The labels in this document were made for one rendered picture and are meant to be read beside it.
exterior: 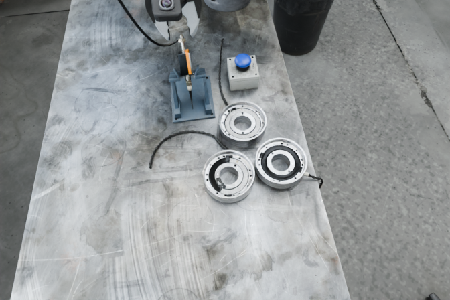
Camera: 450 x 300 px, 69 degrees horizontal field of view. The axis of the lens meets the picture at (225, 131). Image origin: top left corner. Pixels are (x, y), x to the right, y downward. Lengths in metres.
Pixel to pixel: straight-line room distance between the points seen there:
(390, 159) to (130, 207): 1.35
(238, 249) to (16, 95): 1.78
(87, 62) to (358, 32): 1.72
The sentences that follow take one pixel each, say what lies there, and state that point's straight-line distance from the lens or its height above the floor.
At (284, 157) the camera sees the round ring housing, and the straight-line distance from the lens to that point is 0.70.
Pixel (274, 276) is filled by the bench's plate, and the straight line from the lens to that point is 0.65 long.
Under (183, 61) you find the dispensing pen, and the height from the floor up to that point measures 0.93.
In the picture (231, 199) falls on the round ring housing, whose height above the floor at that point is 0.83.
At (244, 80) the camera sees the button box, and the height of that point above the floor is 0.84.
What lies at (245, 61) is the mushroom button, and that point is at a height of 0.87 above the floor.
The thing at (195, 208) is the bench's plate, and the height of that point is 0.80.
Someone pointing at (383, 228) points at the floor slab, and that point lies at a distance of 1.62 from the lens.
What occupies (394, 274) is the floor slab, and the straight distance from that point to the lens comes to 1.59.
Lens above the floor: 1.44
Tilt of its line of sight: 59 degrees down
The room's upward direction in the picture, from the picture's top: 4 degrees counter-clockwise
